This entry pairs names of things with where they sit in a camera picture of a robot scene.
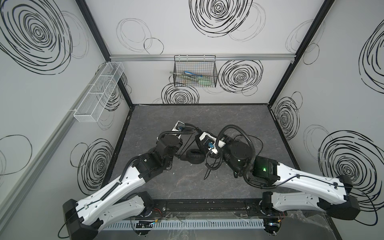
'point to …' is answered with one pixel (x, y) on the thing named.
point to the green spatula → (202, 81)
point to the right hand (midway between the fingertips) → (209, 131)
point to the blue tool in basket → (191, 73)
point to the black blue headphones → (197, 156)
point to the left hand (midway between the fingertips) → (172, 130)
